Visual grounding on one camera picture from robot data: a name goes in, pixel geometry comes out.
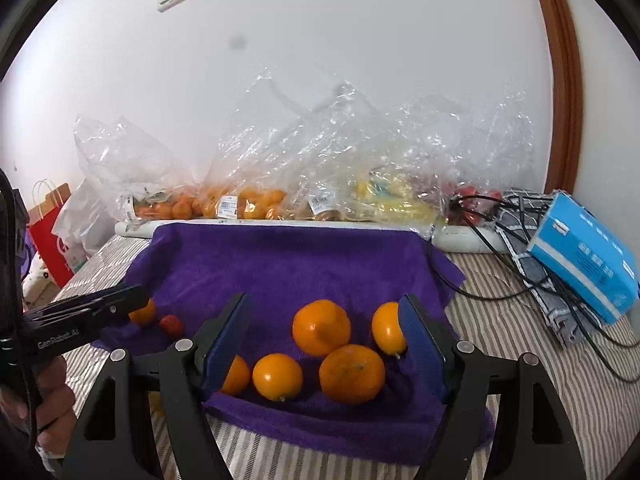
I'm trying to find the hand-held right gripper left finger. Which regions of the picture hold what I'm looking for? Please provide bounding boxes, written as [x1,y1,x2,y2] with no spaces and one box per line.
[62,291,252,480]

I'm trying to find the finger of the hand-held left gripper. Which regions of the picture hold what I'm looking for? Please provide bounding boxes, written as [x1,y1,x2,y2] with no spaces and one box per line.
[75,284,151,336]

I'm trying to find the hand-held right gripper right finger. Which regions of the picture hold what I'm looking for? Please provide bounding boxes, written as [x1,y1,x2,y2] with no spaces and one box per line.
[397,292,588,480]

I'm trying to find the small orange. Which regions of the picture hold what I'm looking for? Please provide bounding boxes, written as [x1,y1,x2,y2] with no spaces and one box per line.
[128,298,157,327]

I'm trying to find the medium round orange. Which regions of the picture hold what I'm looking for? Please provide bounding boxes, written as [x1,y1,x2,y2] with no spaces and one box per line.
[220,355,252,397]

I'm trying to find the orange with green stem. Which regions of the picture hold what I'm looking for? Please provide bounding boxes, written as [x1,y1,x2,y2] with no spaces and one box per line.
[371,302,408,358]

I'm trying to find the oval smooth orange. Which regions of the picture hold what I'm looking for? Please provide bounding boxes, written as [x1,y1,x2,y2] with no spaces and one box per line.
[252,353,304,402]

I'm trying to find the large round orange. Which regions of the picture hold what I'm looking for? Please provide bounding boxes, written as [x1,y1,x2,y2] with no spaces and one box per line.
[292,299,352,357]

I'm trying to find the person's left forearm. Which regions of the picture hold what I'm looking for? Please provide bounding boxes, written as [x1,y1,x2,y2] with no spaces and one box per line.
[0,410,66,480]

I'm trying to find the person's left hand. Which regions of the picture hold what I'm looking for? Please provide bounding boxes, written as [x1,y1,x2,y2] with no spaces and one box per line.
[0,355,77,458]

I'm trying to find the white spotted cloth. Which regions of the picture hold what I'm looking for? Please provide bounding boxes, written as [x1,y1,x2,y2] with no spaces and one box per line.
[22,260,66,306]

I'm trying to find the rough-skinned mandarin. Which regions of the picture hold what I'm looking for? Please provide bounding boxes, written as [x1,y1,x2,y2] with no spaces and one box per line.
[319,344,386,406]

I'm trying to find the white plastic bag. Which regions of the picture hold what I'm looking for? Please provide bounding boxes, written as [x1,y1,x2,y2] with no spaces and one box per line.
[51,178,118,271]

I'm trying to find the red paper bag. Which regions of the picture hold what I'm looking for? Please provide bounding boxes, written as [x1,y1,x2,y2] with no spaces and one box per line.
[27,178,76,289]

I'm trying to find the purple towel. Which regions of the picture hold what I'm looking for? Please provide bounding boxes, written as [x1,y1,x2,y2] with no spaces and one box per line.
[92,222,496,467]

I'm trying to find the grey patterned cloth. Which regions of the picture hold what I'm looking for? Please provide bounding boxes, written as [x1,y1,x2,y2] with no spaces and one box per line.
[495,189,607,348]

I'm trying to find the clear bag of yellow fruit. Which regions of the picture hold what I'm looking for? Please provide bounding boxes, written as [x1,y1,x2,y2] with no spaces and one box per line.
[350,85,451,233]

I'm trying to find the clear bag of red tomatoes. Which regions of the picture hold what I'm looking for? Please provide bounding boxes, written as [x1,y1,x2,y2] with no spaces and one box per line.
[435,91,532,228]

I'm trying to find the clear bag of brown fruit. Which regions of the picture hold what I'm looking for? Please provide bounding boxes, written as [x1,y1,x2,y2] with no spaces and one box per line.
[292,80,362,223]

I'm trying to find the blue tissue box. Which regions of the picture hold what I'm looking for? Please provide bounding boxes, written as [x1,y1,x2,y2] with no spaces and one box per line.
[526,191,640,325]

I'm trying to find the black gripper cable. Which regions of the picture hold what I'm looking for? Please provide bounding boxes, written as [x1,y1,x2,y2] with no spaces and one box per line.
[0,167,42,461]

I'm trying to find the black cable bundle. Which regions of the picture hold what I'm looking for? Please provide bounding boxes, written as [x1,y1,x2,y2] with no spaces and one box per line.
[425,194,640,386]

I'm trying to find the wooden door frame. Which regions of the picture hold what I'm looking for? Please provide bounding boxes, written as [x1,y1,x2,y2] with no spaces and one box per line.
[525,0,584,196]

